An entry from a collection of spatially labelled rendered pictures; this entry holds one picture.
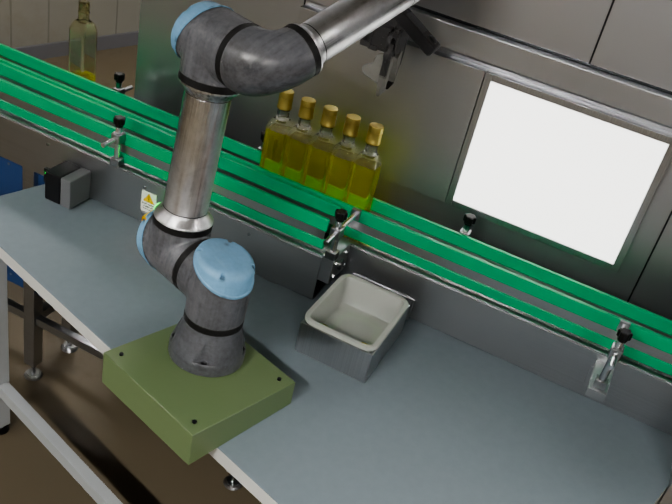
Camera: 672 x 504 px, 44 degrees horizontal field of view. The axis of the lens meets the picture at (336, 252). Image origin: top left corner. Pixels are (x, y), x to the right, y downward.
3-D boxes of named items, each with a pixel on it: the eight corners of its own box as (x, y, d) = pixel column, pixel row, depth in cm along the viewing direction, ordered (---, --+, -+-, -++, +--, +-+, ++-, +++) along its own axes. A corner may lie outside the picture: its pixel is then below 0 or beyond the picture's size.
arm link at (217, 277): (209, 338, 153) (222, 278, 146) (166, 299, 159) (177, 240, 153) (258, 320, 161) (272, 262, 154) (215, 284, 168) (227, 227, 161)
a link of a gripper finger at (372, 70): (358, 89, 181) (370, 47, 178) (382, 98, 180) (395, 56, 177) (353, 90, 179) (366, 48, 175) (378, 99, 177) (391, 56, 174)
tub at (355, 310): (403, 329, 194) (412, 300, 189) (365, 382, 176) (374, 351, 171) (337, 299, 198) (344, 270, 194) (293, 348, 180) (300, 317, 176)
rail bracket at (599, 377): (605, 388, 185) (645, 310, 173) (591, 433, 172) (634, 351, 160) (584, 379, 187) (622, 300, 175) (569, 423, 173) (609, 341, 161)
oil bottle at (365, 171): (365, 229, 203) (385, 152, 192) (357, 239, 199) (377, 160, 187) (345, 220, 205) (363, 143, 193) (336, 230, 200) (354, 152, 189)
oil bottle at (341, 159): (344, 220, 205) (363, 143, 193) (335, 229, 200) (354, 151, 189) (324, 212, 206) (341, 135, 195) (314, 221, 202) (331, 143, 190)
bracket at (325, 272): (347, 267, 200) (353, 243, 196) (330, 285, 192) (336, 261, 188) (334, 261, 201) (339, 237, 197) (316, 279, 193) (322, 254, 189)
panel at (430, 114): (619, 267, 192) (681, 136, 174) (617, 273, 190) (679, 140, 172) (282, 131, 216) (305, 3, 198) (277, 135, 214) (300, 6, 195)
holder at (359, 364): (410, 319, 198) (418, 294, 194) (364, 383, 176) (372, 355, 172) (346, 291, 203) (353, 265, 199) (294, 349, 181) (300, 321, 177)
